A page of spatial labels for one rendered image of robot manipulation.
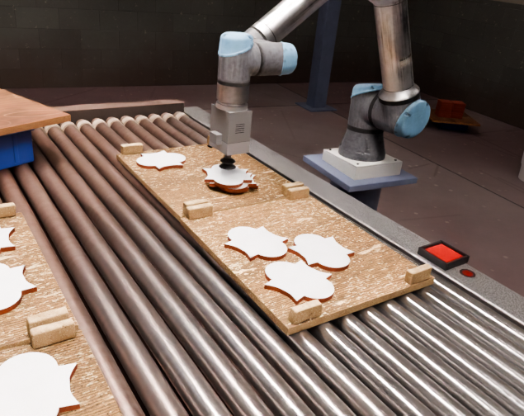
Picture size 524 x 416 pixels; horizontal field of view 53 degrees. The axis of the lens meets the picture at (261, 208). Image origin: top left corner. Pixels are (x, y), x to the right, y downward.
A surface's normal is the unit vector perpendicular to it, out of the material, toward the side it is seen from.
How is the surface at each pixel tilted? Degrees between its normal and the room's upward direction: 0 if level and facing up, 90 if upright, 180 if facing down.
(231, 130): 90
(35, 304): 0
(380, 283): 0
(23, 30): 90
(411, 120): 94
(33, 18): 90
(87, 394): 0
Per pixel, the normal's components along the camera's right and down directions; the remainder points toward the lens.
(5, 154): 0.81, 0.32
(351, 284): 0.09, -0.90
